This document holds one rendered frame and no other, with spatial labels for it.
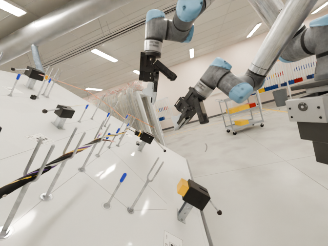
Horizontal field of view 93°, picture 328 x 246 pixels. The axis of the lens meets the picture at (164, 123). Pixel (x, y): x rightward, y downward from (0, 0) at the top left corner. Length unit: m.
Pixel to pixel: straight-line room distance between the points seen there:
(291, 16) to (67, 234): 0.77
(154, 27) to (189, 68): 8.23
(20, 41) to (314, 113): 3.80
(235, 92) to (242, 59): 8.65
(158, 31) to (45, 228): 0.66
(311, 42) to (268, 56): 0.24
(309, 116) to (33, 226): 0.82
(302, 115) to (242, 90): 0.28
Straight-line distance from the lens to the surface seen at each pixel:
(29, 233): 0.33
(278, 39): 0.69
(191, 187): 0.44
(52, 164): 0.28
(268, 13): 0.94
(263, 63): 0.71
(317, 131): 0.83
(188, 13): 0.59
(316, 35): 0.89
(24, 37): 3.70
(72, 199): 0.38
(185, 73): 8.86
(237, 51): 9.29
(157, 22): 0.71
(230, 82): 0.62
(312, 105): 0.76
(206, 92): 0.67
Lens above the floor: 1.23
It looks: 5 degrees down
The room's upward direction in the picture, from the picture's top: 17 degrees counter-clockwise
